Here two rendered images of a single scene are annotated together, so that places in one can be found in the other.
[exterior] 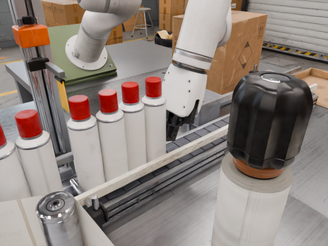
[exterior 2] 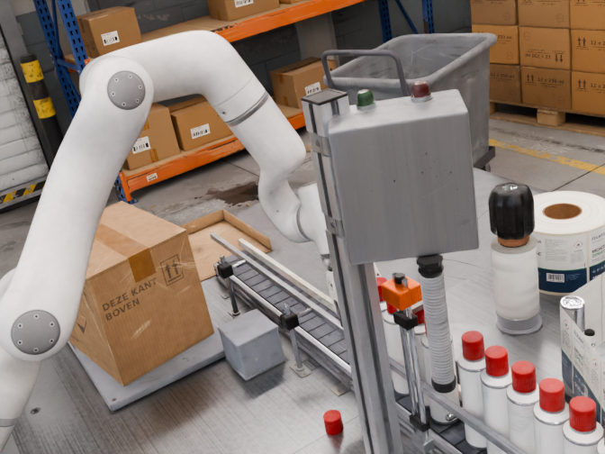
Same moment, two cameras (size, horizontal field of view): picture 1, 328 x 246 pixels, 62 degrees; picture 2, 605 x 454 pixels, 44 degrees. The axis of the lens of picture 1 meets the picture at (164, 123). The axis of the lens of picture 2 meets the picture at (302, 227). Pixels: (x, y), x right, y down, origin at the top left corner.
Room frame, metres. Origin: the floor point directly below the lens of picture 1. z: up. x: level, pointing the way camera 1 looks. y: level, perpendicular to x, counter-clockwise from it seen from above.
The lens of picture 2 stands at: (0.39, 1.17, 1.77)
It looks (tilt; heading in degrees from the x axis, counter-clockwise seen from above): 26 degrees down; 282
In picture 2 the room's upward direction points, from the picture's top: 11 degrees counter-clockwise
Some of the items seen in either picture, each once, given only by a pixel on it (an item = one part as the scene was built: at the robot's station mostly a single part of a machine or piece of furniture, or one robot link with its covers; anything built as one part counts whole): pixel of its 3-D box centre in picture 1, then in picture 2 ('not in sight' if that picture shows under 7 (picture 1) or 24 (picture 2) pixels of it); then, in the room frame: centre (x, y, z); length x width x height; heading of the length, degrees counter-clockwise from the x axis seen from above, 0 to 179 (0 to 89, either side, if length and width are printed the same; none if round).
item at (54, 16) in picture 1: (79, 31); not in sight; (4.28, 1.29, 0.45); 1.20 x 0.84 x 0.89; 42
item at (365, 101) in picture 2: not in sight; (365, 98); (0.47, 0.24, 1.49); 0.03 x 0.03 x 0.02
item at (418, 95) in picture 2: not in sight; (419, 89); (0.40, 0.23, 1.49); 0.03 x 0.03 x 0.02
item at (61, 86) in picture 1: (62, 93); not in sight; (0.42, 0.17, 1.09); 0.03 x 0.01 x 0.06; 38
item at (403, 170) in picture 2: not in sight; (403, 177); (0.44, 0.26, 1.38); 0.17 x 0.10 x 0.19; 4
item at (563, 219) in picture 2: not in sight; (563, 241); (0.14, -0.30, 0.95); 0.20 x 0.20 x 0.14
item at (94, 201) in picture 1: (98, 220); not in sight; (0.33, 0.11, 0.89); 0.03 x 0.03 x 0.12; 38
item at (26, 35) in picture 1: (53, 114); (427, 357); (0.44, 0.20, 1.05); 0.10 x 0.04 x 0.33; 38
